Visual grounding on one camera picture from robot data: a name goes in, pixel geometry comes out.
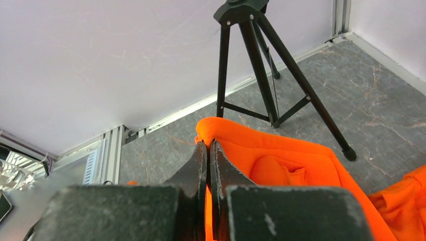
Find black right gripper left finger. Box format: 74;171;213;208
33;142;207;240

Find black tripod music stand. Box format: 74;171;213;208
214;1;357;161

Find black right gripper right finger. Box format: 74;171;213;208
210;141;373;240

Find orange zip jacket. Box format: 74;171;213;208
195;117;425;240

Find aluminium front frame rails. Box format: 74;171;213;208
1;126;150;185

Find aluminium corner rail left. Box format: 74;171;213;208
332;0;352;38

